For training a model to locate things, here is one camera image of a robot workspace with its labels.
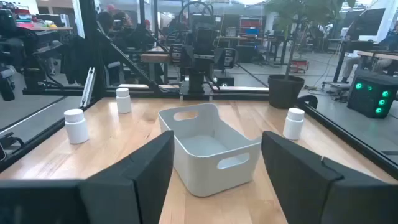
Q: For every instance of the silver aluminium bar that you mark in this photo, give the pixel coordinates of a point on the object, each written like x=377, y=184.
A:
x=87, y=88

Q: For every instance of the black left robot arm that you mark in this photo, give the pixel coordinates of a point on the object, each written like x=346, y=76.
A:
x=203, y=37

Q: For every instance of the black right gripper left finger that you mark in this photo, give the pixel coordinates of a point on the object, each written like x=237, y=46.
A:
x=124, y=193

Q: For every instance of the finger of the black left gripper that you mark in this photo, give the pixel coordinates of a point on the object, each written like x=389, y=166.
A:
x=187, y=56
x=222, y=58

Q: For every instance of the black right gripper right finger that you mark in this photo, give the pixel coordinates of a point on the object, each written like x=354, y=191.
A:
x=311, y=193

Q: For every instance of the black plant pot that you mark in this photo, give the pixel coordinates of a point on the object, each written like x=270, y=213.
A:
x=285, y=91

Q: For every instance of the red shelf rack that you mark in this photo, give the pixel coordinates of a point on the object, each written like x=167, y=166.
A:
x=250, y=23

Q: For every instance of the person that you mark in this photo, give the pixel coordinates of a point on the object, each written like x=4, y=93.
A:
x=373, y=60
x=116, y=46

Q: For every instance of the black metal table frame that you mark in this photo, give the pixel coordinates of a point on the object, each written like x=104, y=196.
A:
x=357, y=143

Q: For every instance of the black box with green lights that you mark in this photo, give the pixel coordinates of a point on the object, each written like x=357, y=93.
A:
x=371, y=95

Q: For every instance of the wooden desk with clutter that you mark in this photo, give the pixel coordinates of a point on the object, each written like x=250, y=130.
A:
x=46, y=26

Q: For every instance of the translucent white plastic cup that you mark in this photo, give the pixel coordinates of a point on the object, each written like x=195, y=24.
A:
x=123, y=102

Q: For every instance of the white pill bottle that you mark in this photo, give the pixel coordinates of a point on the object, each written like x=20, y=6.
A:
x=293, y=126
x=76, y=130

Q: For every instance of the dark computer monitor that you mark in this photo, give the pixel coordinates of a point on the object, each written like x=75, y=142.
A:
x=367, y=25

